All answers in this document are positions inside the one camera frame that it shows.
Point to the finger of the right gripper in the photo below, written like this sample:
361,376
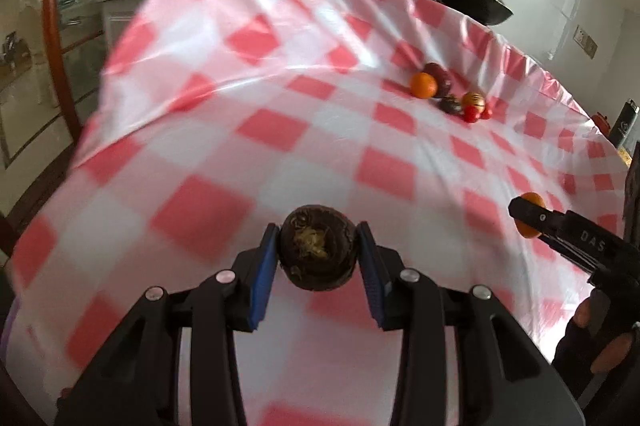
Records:
545,221

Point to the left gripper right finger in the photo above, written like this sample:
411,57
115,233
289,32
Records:
503,379

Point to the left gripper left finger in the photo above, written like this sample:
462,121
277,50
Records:
171,360

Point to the medium orange mandarin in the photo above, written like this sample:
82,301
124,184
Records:
528,207

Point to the red tomato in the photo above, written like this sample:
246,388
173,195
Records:
471,114
487,113

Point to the small striped yellow melon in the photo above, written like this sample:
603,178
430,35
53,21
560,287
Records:
475,100

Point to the dark mangosteen back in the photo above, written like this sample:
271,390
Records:
451,105

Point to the wrinkled red apple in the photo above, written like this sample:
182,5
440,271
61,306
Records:
441,77

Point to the large orange mandarin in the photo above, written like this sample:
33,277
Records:
423,85

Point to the white kitchen cabinet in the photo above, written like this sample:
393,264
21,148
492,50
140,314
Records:
116,15

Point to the red small pot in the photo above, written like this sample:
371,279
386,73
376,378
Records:
601,121

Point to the black thermos bottle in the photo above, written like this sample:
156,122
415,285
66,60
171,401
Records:
622,126

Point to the red white checkered tablecloth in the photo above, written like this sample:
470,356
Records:
219,117

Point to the wooden glass sliding door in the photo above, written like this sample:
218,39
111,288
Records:
51,177

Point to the wall power socket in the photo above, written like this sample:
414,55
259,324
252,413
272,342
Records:
585,42

